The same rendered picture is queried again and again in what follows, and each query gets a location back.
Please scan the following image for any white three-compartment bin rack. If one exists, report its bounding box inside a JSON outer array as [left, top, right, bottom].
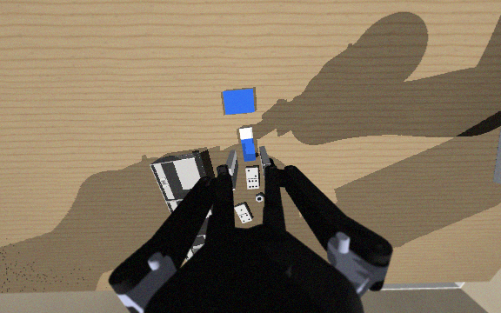
[[150, 152, 213, 261]]

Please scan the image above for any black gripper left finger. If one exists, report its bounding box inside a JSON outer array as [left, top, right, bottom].
[[108, 150, 238, 313]]

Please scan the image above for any white domino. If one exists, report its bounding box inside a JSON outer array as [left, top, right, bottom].
[[234, 203, 252, 223], [245, 166, 259, 190]]

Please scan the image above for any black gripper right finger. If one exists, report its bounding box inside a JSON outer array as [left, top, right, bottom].
[[259, 146, 393, 298]]

